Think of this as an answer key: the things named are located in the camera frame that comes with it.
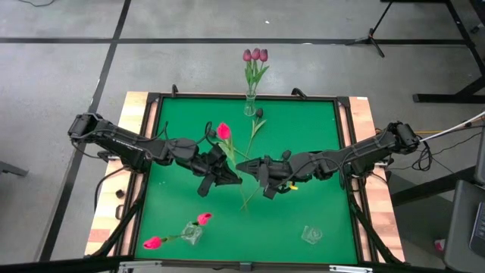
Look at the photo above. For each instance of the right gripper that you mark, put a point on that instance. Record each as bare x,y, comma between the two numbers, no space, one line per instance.
280,172

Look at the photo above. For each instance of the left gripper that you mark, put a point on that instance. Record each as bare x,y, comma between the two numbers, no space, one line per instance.
212,163

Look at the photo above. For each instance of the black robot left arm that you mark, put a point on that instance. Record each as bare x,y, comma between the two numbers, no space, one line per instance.
125,142

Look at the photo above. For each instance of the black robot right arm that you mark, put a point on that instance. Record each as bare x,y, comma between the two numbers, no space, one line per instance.
363,151

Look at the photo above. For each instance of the tall clear glass vase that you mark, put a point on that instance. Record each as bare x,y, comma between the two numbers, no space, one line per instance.
250,110

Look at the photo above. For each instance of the short square glass vase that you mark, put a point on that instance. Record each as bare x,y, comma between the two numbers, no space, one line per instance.
311,236
191,234

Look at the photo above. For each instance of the green table mat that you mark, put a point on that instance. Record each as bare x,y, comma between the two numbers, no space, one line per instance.
189,113

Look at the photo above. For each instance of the small black knob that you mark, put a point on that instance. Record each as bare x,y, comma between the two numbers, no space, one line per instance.
119,193

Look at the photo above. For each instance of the black tripod stand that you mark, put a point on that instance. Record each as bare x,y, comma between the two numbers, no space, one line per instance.
369,38

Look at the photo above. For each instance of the small pink object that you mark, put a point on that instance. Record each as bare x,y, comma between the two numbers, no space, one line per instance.
439,244

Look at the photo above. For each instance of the dark grey chair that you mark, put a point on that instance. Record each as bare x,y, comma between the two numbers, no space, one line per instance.
458,227

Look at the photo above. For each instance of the black furniture foot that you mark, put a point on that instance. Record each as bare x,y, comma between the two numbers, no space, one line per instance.
13,169

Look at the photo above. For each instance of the large black monitor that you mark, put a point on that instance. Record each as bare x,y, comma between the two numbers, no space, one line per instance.
481,159

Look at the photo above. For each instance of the black keyboard device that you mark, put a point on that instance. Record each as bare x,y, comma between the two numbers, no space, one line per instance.
478,225

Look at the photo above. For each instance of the black frame clamp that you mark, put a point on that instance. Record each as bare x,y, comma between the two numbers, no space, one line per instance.
299,93
174,90

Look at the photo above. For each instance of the small camera box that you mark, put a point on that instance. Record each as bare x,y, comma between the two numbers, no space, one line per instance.
245,266

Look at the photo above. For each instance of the black metal table frame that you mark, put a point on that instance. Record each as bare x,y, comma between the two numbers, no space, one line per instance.
314,98

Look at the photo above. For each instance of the silver metal bracket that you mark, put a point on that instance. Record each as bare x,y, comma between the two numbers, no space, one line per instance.
140,265
350,268

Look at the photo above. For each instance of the black overhead rig frame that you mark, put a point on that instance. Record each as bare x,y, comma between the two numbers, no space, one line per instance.
57,264

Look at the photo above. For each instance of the black desk leg frame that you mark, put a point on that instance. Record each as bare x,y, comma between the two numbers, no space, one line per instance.
435,98

